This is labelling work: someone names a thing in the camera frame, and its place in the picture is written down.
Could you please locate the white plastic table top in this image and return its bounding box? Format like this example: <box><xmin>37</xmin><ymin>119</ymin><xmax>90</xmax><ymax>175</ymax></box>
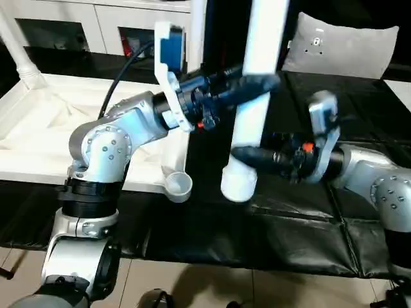
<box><xmin>0</xmin><ymin>73</ymin><xmax>194</xmax><ymax>204</ymax></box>

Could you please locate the black box with gold label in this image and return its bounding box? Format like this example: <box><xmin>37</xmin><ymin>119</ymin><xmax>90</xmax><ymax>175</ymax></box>
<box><xmin>205</xmin><ymin>0</ymin><xmax>303</xmax><ymax>74</ymax></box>

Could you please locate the black work mat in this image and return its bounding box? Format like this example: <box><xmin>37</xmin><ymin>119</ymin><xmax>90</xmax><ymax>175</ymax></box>
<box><xmin>0</xmin><ymin>44</ymin><xmax>411</xmax><ymax>280</ymax></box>

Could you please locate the grey cushion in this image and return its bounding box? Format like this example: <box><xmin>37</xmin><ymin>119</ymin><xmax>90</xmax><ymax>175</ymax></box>
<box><xmin>281</xmin><ymin>12</ymin><xmax>401</xmax><ymax>80</ymax></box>

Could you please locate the white flat board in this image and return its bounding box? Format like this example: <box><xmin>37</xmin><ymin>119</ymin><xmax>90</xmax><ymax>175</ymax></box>
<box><xmin>383</xmin><ymin>79</ymin><xmax>411</xmax><ymax>114</ymax></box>

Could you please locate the white glass-door cabinet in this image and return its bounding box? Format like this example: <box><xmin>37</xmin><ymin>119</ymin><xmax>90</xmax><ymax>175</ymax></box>
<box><xmin>0</xmin><ymin>0</ymin><xmax>207</xmax><ymax>61</ymax></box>

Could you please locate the dark robot left foot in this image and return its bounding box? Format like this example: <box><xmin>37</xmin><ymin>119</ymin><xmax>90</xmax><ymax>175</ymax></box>
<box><xmin>139</xmin><ymin>288</ymin><xmax>177</xmax><ymax>308</ymax></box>

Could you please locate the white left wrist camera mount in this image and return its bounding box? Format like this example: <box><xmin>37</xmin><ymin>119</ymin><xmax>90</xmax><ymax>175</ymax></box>
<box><xmin>153</xmin><ymin>21</ymin><xmax>194</xmax><ymax>133</ymax></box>

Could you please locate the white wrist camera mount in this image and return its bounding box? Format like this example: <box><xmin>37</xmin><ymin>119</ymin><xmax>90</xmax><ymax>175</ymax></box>
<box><xmin>153</xmin><ymin>21</ymin><xmax>194</xmax><ymax>133</ymax></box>
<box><xmin>307</xmin><ymin>91</ymin><xmax>342</xmax><ymax>184</ymax></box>

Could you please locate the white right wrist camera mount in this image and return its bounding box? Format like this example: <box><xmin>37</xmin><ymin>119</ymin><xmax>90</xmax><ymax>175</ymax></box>
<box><xmin>307</xmin><ymin>91</ymin><xmax>342</xmax><ymax>184</ymax></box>

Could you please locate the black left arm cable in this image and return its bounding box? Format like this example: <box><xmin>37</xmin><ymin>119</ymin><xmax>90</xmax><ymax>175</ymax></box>
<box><xmin>100</xmin><ymin>41</ymin><xmax>155</xmax><ymax>119</ymax></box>

